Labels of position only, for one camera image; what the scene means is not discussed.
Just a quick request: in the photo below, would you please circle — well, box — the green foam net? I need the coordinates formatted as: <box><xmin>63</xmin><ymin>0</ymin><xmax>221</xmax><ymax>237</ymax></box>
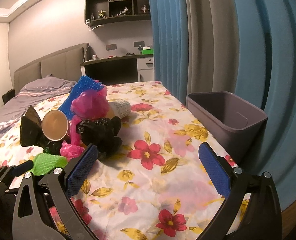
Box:
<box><xmin>30</xmin><ymin>153</ymin><xmax>68</xmax><ymax>176</ymax></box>

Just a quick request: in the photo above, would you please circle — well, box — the dark brown paper wrapper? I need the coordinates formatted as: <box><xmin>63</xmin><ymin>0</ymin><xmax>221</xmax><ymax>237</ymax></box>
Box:
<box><xmin>20</xmin><ymin>105</ymin><xmax>43</xmax><ymax>147</ymax></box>

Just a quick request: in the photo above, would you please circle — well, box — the brown paper cup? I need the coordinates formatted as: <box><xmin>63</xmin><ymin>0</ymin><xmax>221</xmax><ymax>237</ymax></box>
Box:
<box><xmin>41</xmin><ymin>109</ymin><xmax>70</xmax><ymax>141</ymax></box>

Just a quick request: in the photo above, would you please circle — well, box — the black plastic bag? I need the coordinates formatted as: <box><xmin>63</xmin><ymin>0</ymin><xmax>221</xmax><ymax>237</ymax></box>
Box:
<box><xmin>76</xmin><ymin>116</ymin><xmax>122</xmax><ymax>159</ymax></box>

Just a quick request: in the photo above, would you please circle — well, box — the white grid paper cup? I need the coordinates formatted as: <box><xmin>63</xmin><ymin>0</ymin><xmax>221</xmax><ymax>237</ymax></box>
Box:
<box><xmin>107</xmin><ymin>100</ymin><xmax>131</xmax><ymax>119</ymax></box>

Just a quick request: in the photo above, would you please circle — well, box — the blue foam net sleeve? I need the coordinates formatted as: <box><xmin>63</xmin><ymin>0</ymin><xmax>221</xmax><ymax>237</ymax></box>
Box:
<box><xmin>58</xmin><ymin>75</ymin><xmax>107</xmax><ymax>121</ymax></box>

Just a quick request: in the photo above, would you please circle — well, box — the purple plastic trash bin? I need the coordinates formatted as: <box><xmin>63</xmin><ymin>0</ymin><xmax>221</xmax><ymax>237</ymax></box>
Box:
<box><xmin>187</xmin><ymin>91</ymin><xmax>268</xmax><ymax>166</ymax></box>

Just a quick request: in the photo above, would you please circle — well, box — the grey upholstered headboard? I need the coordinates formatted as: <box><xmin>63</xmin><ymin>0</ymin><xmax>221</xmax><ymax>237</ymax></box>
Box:
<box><xmin>14</xmin><ymin>43</ymin><xmax>90</xmax><ymax>94</ymax></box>

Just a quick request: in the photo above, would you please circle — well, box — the dark wooden desk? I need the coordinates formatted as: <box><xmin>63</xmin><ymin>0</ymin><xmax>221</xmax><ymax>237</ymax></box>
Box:
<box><xmin>81</xmin><ymin>54</ymin><xmax>153</xmax><ymax>85</ymax></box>

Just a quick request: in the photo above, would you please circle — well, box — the white drawer cabinet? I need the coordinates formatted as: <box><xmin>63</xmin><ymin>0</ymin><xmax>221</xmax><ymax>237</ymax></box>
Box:
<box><xmin>136</xmin><ymin>57</ymin><xmax>155</xmax><ymax>82</ymax></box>

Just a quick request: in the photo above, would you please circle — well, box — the green box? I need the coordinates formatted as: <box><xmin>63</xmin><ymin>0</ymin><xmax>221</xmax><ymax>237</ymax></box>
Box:
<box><xmin>141</xmin><ymin>47</ymin><xmax>154</xmax><ymax>55</ymax></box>

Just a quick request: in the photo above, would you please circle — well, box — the blue and grey curtain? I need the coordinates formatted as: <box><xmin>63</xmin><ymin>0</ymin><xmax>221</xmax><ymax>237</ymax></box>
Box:
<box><xmin>150</xmin><ymin>0</ymin><xmax>296</xmax><ymax>211</ymax></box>

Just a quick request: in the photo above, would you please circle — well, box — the dark wall shelf unit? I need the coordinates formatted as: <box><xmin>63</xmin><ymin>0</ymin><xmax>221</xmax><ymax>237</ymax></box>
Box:
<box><xmin>84</xmin><ymin>0</ymin><xmax>151</xmax><ymax>28</ymax></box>

